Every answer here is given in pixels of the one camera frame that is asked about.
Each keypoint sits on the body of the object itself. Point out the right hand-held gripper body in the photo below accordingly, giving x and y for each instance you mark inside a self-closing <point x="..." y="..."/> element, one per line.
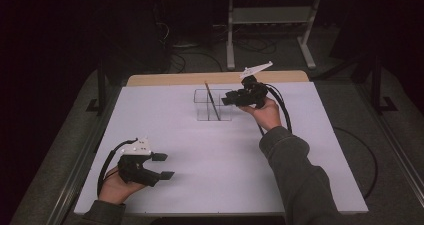
<point x="251" y="96"/>

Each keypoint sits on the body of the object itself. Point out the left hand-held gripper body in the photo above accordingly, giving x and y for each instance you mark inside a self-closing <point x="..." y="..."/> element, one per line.
<point x="135" y="170"/>

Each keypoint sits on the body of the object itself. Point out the round-tip makeup brush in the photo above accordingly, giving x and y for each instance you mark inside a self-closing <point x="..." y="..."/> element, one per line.
<point x="212" y="103"/>

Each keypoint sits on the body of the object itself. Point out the clear acrylic brush organizer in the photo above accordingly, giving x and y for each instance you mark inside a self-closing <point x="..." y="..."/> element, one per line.
<point x="203" y="109"/>

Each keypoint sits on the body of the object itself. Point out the person's right hand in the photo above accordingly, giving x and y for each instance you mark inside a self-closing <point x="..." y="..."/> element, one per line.
<point x="266" y="116"/>

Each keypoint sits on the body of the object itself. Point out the person's left hand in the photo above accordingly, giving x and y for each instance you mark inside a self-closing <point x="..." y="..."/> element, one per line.
<point x="115" y="190"/>

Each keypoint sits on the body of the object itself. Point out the grey metal stand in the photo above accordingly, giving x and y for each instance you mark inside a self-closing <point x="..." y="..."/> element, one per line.
<point x="230" y="45"/>

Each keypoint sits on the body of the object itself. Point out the white table board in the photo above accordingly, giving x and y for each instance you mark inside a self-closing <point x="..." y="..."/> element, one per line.
<point x="216" y="158"/>

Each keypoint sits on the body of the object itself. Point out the black upright stand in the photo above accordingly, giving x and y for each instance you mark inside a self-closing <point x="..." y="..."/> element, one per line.
<point x="101" y="91"/>
<point x="376" y="85"/>

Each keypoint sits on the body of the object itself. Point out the metal floor rail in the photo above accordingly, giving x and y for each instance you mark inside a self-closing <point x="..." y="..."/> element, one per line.
<point x="400" y="151"/>
<point x="83" y="161"/>

